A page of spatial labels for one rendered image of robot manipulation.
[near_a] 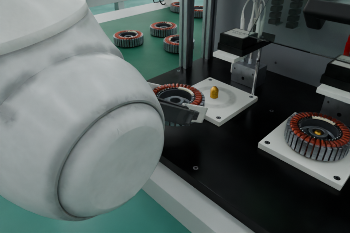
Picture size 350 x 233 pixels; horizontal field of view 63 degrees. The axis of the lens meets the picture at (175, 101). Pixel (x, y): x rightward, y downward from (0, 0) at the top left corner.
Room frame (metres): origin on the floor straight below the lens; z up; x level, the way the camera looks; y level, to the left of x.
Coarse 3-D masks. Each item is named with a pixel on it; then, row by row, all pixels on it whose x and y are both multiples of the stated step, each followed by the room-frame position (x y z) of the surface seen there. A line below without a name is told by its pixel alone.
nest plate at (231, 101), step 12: (204, 84) 0.66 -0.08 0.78; (216, 84) 0.66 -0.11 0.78; (228, 96) 0.60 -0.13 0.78; (240, 96) 0.60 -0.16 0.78; (252, 96) 0.59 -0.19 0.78; (216, 108) 0.54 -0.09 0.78; (228, 108) 0.54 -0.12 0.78; (240, 108) 0.54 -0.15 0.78; (216, 120) 0.50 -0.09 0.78; (228, 120) 0.51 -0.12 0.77
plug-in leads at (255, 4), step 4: (248, 0) 0.71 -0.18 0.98; (256, 0) 0.72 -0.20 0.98; (260, 0) 0.71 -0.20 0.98; (256, 4) 0.71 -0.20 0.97; (260, 4) 0.69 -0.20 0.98; (264, 4) 0.70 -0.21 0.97; (244, 8) 0.70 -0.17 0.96; (256, 8) 0.72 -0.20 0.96; (260, 8) 0.68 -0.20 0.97; (252, 12) 0.71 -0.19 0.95; (256, 12) 0.73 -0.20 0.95; (260, 12) 0.67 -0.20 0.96; (252, 16) 0.68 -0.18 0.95; (256, 16) 0.73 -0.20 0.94; (244, 20) 0.70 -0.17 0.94; (252, 20) 0.68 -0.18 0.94; (244, 24) 0.70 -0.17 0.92; (248, 24) 0.68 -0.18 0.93; (252, 24) 0.68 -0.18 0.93; (240, 28) 0.70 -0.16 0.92; (248, 28) 0.68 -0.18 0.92
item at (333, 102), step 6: (324, 102) 0.53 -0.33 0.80; (330, 102) 0.52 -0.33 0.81; (336, 102) 0.51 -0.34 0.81; (342, 102) 0.51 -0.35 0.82; (324, 108) 0.53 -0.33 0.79; (330, 108) 0.52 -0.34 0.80; (336, 108) 0.51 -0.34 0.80; (342, 108) 0.50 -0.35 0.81; (348, 108) 0.50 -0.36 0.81; (330, 114) 0.52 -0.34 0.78; (336, 114) 0.51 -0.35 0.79; (342, 114) 0.50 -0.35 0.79; (348, 114) 0.49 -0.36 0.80; (342, 120) 0.50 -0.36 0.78; (348, 120) 0.49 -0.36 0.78
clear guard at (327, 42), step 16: (272, 0) 0.39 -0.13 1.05; (288, 0) 0.38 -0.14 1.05; (304, 0) 0.37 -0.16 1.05; (336, 0) 0.35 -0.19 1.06; (272, 16) 0.37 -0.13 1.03; (288, 16) 0.36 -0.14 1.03; (256, 32) 0.37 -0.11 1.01; (272, 32) 0.35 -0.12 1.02; (288, 32) 0.34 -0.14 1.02; (304, 32) 0.33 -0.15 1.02; (320, 32) 0.32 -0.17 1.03; (336, 32) 0.31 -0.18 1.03; (304, 48) 0.32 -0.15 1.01; (320, 48) 0.31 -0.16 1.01; (336, 48) 0.30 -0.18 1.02
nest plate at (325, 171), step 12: (276, 132) 0.45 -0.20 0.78; (264, 144) 0.42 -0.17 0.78; (276, 144) 0.42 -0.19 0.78; (276, 156) 0.39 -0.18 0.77; (288, 156) 0.38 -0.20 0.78; (300, 156) 0.38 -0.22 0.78; (348, 156) 0.38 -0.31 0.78; (300, 168) 0.36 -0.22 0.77; (312, 168) 0.35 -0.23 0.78; (324, 168) 0.35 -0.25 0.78; (336, 168) 0.35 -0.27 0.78; (348, 168) 0.35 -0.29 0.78; (324, 180) 0.33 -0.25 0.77; (336, 180) 0.33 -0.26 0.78
